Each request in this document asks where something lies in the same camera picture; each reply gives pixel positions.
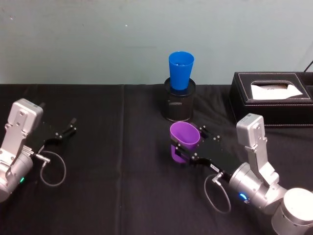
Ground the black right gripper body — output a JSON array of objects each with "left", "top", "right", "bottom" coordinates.
[{"left": 191, "top": 133, "right": 242, "bottom": 181}]

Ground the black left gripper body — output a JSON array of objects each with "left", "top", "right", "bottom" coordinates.
[{"left": 28, "top": 119, "right": 65, "bottom": 157}]

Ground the purple plastic cup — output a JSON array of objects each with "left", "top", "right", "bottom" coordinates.
[{"left": 170, "top": 121, "right": 201, "bottom": 164}]

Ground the black mesh cylinder holder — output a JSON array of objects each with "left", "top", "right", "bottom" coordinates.
[{"left": 163, "top": 76, "right": 197, "bottom": 122}]

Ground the black table cloth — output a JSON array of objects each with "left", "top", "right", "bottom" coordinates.
[{"left": 0, "top": 83, "right": 313, "bottom": 235}]

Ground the blue plastic cup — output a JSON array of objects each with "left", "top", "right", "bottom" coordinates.
[{"left": 168, "top": 51, "right": 195, "bottom": 92}]

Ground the black leather tissue box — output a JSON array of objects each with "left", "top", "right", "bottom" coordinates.
[{"left": 229, "top": 71, "right": 313, "bottom": 129}]

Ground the white tissue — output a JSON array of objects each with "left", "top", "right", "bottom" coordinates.
[{"left": 250, "top": 81, "right": 303, "bottom": 100}]

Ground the thin grey left gripper cable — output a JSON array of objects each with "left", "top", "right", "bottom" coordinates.
[{"left": 36, "top": 150, "right": 67, "bottom": 186}]

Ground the thin grey gripper cable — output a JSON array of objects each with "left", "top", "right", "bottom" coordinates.
[
  {"left": 36, "top": 150, "right": 67, "bottom": 186},
  {"left": 203, "top": 172, "right": 232, "bottom": 215}
]

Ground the thin grey right gripper cable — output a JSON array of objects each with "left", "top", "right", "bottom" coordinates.
[{"left": 203, "top": 172, "right": 232, "bottom": 215}]

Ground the thin black wall cable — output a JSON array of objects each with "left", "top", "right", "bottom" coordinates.
[{"left": 302, "top": 59, "right": 313, "bottom": 73}]

